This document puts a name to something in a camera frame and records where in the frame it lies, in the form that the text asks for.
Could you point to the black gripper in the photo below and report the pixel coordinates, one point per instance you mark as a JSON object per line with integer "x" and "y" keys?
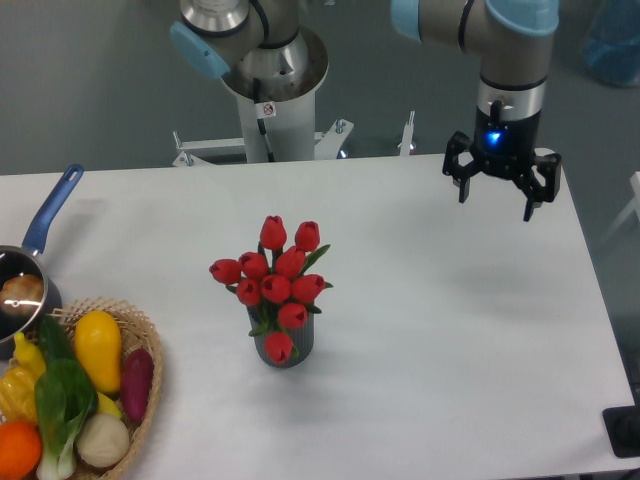
{"x": 504, "y": 147}

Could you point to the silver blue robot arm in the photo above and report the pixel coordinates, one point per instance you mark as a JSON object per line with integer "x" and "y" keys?
{"x": 513, "y": 39}

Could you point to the grey ribbed vase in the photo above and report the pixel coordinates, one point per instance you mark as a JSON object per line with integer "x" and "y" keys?
{"x": 281, "y": 346}

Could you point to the blue translucent container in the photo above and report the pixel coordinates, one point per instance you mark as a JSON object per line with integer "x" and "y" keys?
{"x": 610, "y": 48}

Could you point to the red tulip bouquet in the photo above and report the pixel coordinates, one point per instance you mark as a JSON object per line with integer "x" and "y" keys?
{"x": 275, "y": 278}

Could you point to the black device at edge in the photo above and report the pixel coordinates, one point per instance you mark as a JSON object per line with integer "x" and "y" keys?
{"x": 622, "y": 426}

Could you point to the woven wicker basket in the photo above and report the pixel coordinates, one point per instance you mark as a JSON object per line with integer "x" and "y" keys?
{"x": 137, "y": 331}

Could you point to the purple eggplant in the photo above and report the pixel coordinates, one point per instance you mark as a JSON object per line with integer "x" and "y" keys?
{"x": 136, "y": 382}

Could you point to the yellow squash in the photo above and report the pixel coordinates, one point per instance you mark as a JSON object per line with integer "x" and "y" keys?
{"x": 98, "y": 348}

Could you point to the beige onion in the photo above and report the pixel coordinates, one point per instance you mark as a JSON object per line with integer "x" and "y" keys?
{"x": 103, "y": 441}

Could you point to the green bok choy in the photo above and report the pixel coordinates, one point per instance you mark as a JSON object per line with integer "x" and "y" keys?
{"x": 65, "y": 398}

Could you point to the yellow bell pepper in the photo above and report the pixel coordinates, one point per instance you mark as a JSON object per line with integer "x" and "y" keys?
{"x": 17, "y": 395}

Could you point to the orange fruit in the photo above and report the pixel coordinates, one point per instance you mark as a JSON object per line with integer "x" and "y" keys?
{"x": 21, "y": 449}

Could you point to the white chair frame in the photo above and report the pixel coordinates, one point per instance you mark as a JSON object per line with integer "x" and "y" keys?
{"x": 629, "y": 212}

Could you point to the white metal base frame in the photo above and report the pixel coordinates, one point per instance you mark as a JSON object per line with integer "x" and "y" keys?
{"x": 328, "y": 145}

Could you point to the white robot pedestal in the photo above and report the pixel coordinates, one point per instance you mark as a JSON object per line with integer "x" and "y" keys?
{"x": 275, "y": 90}

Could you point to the blue handled saucepan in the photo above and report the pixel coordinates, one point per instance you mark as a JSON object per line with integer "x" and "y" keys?
{"x": 28, "y": 293}

